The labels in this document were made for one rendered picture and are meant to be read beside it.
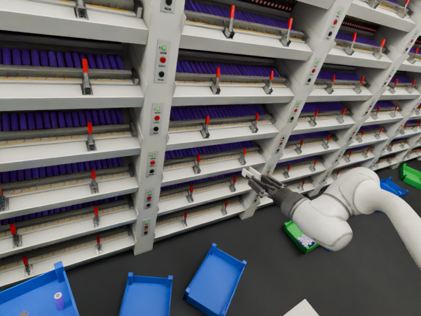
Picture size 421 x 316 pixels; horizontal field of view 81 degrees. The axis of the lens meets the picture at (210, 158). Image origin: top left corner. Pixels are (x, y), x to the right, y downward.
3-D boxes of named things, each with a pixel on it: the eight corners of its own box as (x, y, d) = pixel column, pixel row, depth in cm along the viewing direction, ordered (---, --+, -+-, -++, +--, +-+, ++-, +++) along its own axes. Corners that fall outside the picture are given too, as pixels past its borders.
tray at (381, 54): (386, 69, 141) (410, 47, 130) (320, 62, 110) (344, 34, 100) (363, 46, 149) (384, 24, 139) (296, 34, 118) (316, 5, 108)
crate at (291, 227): (305, 254, 150) (307, 249, 144) (282, 229, 163) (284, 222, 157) (341, 230, 158) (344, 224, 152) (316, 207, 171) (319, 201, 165)
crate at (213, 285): (220, 323, 109) (225, 316, 105) (181, 298, 114) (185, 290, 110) (242, 269, 133) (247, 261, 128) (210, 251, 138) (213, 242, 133)
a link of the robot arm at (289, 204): (307, 218, 85) (293, 209, 89) (314, 196, 81) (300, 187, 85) (289, 226, 80) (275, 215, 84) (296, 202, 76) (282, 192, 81)
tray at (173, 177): (262, 166, 138) (271, 157, 131) (158, 187, 107) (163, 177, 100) (246, 137, 146) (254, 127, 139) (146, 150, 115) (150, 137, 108)
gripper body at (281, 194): (277, 213, 84) (259, 199, 91) (294, 207, 88) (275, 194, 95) (282, 195, 81) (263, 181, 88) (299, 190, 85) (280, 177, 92)
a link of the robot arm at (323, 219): (293, 230, 83) (320, 204, 85) (334, 264, 71) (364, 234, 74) (287, 212, 76) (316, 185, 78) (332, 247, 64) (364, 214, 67)
